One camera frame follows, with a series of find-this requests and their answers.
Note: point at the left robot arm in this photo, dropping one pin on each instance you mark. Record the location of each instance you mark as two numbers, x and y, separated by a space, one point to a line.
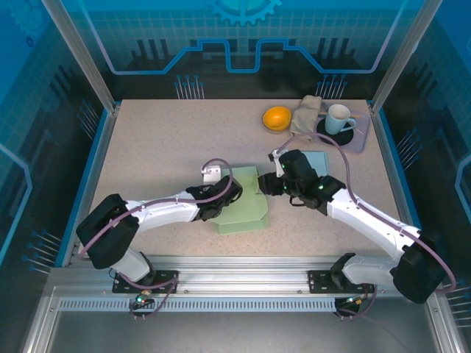
162 213

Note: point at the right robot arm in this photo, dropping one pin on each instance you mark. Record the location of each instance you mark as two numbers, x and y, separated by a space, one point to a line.
368 220

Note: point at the black round saucer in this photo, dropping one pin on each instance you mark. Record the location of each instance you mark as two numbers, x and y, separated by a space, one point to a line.
336 140

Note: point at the beige folded cloth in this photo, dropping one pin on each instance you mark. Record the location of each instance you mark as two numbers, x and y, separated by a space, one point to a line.
303 117

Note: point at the orange bowl with patterned outside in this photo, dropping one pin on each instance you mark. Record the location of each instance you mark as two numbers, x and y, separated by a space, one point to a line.
276 117

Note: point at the light blue mug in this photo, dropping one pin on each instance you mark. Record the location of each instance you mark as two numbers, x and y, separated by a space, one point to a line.
336 119

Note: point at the lavender tray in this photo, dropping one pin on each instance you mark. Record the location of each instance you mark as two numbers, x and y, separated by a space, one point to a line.
360 139

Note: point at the thin wooden stick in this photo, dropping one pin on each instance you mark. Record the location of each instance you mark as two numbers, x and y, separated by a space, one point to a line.
359 129

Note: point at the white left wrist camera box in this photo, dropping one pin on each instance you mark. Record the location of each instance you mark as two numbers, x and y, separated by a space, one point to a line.
210 175

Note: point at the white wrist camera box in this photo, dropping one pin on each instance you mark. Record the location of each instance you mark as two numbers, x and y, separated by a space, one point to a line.
275 155
210 175

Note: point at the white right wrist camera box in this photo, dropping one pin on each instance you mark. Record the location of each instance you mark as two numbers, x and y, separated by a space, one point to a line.
275 155

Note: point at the aluminium mounting rail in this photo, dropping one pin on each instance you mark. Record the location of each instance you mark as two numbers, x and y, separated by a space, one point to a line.
239 272

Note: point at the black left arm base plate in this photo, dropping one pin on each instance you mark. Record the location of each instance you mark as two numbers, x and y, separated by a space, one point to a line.
169 279

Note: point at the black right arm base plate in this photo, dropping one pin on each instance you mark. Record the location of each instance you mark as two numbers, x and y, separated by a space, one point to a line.
318 281

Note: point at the aluminium frame post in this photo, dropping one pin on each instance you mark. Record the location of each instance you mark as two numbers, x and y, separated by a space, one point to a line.
84 62
401 55

